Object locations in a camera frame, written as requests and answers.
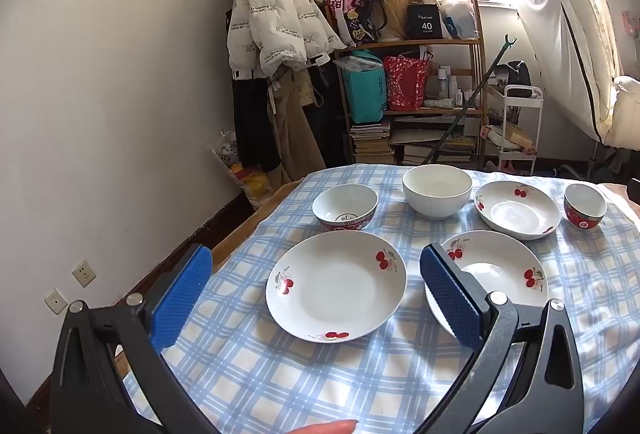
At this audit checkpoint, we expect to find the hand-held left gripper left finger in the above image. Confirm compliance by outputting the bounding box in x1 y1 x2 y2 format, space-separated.
50 244 216 434

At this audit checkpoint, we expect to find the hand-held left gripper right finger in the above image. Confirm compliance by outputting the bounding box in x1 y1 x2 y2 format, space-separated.
415 243 586 434

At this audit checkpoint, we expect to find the white cherry plate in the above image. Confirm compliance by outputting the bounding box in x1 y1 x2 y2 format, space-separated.
474 181 562 241
424 230 549 332
265 230 408 344

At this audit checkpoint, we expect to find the plain white bowl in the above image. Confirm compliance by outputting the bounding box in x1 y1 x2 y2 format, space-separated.
402 164 473 221

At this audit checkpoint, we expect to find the small red patterned bowl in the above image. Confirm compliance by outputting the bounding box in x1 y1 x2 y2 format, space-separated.
564 183 608 230

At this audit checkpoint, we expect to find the person's left hand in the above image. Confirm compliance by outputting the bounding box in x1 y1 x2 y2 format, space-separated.
280 419 360 434

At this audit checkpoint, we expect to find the printed plastic floor bag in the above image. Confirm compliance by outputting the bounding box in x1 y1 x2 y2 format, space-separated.
210 129 273 210

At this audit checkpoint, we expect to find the blue plaid cloth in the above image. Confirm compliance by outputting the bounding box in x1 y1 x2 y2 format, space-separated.
120 163 640 434

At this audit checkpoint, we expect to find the stack of books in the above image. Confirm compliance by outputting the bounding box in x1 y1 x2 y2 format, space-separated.
350 117 478 167

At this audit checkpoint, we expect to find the black hanging garment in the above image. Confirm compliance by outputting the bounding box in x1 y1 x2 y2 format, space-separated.
232 74 282 175

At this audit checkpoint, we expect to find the long clothes pole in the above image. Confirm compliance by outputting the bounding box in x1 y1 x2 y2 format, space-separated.
420 33 518 167

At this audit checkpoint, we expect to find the beige hanging garment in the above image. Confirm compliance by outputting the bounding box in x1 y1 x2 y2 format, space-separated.
267 64 327 185

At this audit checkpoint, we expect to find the group of toiletry bottles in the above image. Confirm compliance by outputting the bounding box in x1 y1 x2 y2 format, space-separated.
436 64 476 108

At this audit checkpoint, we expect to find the red paper bag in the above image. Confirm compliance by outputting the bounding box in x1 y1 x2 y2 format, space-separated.
384 55 431 111

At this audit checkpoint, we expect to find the white trolley cart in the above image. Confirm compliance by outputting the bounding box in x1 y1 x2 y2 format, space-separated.
482 84 544 175

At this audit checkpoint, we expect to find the teal paper bag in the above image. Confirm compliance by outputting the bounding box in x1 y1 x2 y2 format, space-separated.
340 59 388 124

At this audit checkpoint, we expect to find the black bag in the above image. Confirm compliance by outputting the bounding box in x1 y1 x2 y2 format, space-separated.
505 61 532 88

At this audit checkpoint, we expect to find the wooden shelf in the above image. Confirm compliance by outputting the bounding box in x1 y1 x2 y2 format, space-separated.
332 0 488 167

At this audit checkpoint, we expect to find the black box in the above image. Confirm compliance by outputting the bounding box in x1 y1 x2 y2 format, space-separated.
406 3 443 40

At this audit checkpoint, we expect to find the white plastic bag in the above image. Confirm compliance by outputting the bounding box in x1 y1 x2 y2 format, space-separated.
425 0 478 40

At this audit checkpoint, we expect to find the tan straw hat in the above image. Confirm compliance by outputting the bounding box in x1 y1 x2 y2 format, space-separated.
375 0 416 40

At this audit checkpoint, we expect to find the cartoon printed bag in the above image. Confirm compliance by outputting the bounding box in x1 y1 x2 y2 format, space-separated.
325 0 386 46

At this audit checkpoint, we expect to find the white puffer jacket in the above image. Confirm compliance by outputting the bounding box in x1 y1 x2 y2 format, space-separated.
227 0 336 80

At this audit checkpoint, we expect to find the white wall power socket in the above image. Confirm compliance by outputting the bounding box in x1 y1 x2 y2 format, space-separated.
72 259 96 287

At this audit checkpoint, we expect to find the white wall jack plate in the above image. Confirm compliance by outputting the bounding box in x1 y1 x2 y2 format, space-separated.
44 288 68 314

